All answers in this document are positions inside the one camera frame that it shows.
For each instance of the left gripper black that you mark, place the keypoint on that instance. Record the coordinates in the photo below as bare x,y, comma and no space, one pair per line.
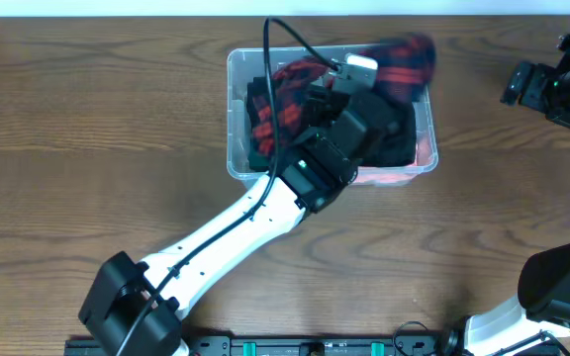
312,97

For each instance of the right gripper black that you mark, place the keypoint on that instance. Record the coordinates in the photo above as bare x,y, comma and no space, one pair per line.
537,99

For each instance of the black garment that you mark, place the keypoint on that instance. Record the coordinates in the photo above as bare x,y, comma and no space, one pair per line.
293,113

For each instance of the pink cloth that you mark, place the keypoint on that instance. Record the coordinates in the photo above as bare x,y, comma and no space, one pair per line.
426,160

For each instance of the red navy plaid shirt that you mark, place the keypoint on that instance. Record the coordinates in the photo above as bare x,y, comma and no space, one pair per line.
405,69

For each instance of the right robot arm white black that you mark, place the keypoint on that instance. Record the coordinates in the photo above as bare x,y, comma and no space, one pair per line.
534,320

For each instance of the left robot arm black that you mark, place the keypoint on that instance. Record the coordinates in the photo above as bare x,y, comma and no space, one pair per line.
137,308

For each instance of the clear plastic storage bin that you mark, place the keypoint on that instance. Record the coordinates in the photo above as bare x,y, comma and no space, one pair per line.
244,64

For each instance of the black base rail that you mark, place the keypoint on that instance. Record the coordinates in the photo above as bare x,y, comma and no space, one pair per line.
419,343

